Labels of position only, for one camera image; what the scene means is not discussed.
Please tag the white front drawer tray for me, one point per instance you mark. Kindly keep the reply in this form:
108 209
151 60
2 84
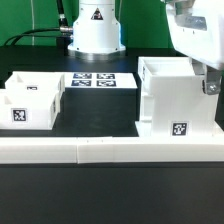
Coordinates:
28 110

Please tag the white rear drawer tray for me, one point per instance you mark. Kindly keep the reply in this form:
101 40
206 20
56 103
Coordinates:
37 81

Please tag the white fiducial marker sheet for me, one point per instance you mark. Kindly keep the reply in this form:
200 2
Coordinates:
100 80

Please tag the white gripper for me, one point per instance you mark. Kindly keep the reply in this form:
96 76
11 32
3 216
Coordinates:
197 30

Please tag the white drawer cabinet box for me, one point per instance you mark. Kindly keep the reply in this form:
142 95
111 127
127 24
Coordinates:
172 101

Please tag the white drawer tray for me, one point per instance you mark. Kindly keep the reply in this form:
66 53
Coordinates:
37 81
28 110

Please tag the white L-shaped boundary rail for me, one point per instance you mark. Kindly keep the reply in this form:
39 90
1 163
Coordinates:
84 150

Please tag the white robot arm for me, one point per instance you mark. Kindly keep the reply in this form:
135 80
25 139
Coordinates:
96 32

